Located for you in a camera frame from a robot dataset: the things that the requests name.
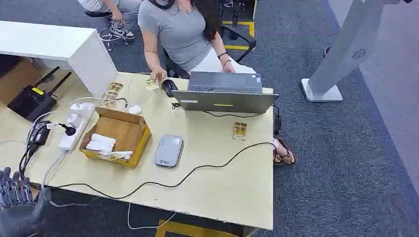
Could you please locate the row of gold cards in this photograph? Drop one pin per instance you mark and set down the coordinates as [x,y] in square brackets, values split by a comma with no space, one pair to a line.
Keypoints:
[111,95]

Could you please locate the black power adapter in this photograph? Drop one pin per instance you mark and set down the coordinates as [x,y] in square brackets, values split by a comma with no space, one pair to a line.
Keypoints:
[39,134]

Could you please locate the person in background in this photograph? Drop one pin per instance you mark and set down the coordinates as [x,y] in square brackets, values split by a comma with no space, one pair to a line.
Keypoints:
[121,13]

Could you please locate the wooden card box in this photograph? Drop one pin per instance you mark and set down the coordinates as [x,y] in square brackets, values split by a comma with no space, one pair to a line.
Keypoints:
[126,130]

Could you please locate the white round adapter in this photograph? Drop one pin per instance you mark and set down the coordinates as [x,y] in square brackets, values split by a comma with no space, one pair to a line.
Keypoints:
[135,110]

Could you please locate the white card stack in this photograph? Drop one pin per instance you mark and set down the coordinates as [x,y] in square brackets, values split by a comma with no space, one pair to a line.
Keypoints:
[101,143]

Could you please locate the black plug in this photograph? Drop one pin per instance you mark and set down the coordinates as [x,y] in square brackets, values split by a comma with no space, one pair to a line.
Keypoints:
[69,130]

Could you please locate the seated person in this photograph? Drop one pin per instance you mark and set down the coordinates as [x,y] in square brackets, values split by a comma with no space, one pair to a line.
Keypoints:
[180,36]

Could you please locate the black computer mouse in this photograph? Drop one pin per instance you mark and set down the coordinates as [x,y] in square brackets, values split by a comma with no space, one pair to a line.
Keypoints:
[169,87]

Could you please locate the chrome stool base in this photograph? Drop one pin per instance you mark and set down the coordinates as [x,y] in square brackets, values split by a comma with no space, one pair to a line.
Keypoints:
[109,36]

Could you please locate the person's left hand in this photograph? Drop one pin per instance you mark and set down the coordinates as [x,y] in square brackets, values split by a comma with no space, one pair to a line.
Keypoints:
[228,67]

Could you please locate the person's right hand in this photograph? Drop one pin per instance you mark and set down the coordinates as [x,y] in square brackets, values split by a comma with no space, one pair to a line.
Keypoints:
[159,73]

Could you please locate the yellow floor tape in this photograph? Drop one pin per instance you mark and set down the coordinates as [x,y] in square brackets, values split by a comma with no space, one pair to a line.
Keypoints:
[242,24]

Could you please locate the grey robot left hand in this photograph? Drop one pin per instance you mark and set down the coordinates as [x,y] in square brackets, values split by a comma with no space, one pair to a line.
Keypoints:
[16,216]

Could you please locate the gold printed card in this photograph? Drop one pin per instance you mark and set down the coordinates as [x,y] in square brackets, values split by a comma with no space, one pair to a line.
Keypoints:
[239,130]
[152,84]

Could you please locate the black router with antennas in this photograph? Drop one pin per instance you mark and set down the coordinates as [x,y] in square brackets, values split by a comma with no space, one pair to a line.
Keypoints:
[31,103]

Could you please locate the white card with print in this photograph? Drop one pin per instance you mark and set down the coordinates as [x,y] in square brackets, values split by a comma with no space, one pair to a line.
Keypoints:
[119,155]

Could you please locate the white power strip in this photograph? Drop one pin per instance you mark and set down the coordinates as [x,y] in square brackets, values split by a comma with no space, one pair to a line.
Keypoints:
[74,130]

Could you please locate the grey laptop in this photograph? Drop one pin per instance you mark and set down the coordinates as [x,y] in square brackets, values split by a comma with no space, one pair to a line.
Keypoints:
[226,98]

